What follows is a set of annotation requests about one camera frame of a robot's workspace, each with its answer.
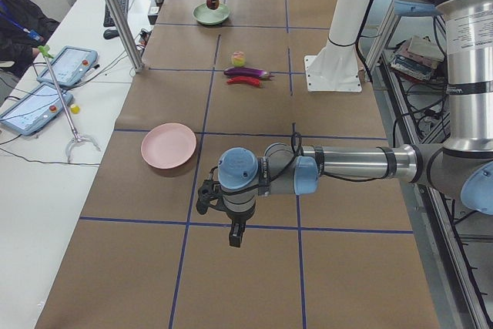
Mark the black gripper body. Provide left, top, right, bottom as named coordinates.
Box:
left=226, top=211, right=254, bottom=225

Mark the pink green peach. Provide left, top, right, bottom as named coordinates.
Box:
left=231, top=51, right=246, bottom=67

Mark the green plate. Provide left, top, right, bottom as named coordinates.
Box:
left=193, top=3, right=230, bottom=26

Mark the orange black electronics box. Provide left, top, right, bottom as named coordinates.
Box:
left=139, top=29, right=151, bottom=46

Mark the purple eggplant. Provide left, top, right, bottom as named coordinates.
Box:
left=223, top=67, right=273, bottom=79

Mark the black keyboard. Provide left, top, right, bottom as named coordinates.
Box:
left=102, top=0, right=131, bottom=29

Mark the red chili pepper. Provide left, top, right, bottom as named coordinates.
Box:
left=226, top=76, right=261, bottom=88

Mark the pink plate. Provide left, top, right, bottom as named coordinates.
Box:
left=141, top=123, right=196, bottom=170

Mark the black computer mouse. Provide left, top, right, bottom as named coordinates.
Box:
left=103, top=29, right=119, bottom=40

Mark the upper teach pendant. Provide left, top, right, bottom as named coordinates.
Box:
left=51, top=45, right=99, bottom=88

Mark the teach pendant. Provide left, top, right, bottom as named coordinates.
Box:
left=1, top=82, right=63, bottom=136
left=51, top=45, right=99, bottom=88

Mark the metal reacher grabber tool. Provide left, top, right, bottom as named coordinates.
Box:
left=38, top=45, right=101, bottom=164

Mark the small yellow toy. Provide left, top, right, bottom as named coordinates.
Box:
left=70, top=104, right=80, bottom=114

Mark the person in dark jacket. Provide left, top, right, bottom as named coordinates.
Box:
left=1, top=0, right=60, bottom=78

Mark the lower teach pendant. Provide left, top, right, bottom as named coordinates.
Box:
left=1, top=82, right=63, bottom=136

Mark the stack of books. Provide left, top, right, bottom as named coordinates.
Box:
left=390, top=35, right=444, bottom=81

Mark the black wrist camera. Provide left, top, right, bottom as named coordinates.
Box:
left=196, top=180, right=224, bottom=215

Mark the aluminium frame post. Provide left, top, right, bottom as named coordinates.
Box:
left=105, top=0, right=144, bottom=73

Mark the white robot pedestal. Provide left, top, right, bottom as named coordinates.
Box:
left=304, top=0, right=370, bottom=92

